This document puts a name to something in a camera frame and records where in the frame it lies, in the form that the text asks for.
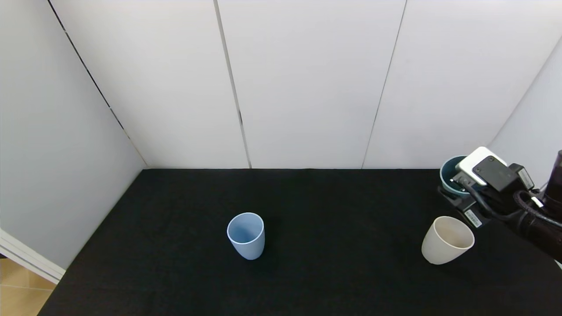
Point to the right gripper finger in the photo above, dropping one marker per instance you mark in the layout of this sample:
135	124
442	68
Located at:
450	196

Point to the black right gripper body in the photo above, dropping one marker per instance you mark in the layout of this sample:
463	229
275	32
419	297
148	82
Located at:
470	215

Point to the teal plastic cup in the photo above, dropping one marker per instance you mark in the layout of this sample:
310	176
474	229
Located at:
448	175

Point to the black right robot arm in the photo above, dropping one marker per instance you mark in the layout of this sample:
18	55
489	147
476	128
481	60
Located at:
540	232

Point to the beige plastic cup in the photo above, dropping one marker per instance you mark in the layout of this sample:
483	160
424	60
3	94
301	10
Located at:
434	250

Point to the black table cloth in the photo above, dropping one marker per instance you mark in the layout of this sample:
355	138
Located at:
307	210

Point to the light blue plastic cup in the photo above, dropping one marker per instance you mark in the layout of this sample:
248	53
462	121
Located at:
248	245

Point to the white wall base trim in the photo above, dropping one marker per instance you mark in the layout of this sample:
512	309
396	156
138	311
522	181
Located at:
30	259

